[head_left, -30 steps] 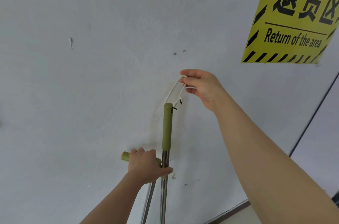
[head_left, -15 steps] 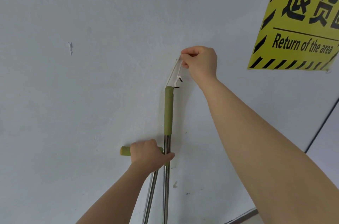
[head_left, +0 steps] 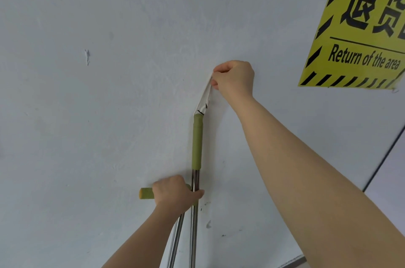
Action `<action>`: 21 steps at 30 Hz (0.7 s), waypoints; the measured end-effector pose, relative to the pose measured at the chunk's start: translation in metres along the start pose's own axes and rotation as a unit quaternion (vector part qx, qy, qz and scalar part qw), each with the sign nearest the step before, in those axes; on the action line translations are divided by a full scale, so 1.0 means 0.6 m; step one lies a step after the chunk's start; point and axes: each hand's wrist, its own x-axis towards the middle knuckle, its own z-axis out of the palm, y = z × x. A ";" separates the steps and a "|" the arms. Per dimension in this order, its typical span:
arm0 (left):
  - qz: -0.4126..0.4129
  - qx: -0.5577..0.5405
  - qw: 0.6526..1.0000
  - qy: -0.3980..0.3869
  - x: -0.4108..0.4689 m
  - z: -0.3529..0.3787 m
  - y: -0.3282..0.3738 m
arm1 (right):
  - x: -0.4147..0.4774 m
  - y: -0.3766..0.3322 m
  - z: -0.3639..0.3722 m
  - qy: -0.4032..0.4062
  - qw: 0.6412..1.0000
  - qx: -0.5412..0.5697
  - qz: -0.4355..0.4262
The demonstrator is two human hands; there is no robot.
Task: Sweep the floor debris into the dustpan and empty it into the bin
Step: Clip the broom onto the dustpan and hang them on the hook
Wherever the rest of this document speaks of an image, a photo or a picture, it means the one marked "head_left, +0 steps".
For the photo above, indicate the person's right hand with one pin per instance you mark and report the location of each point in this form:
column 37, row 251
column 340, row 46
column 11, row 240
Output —
column 235, row 79

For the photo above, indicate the person's left hand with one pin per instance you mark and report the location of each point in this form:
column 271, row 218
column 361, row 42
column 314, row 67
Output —
column 174, row 193

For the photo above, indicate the green dustpan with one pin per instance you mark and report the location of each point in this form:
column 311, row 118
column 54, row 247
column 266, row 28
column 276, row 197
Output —
column 146, row 193

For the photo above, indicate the green broom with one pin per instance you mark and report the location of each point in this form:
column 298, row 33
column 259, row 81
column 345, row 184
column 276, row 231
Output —
column 197, row 141

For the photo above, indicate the person's right forearm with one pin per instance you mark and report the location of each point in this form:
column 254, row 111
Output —
column 316, row 188

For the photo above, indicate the person's left forearm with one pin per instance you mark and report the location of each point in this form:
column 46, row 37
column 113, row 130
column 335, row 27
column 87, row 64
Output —
column 142, row 239

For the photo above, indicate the yellow black striped wall sign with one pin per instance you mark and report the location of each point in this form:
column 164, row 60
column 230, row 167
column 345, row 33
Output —
column 357, row 24

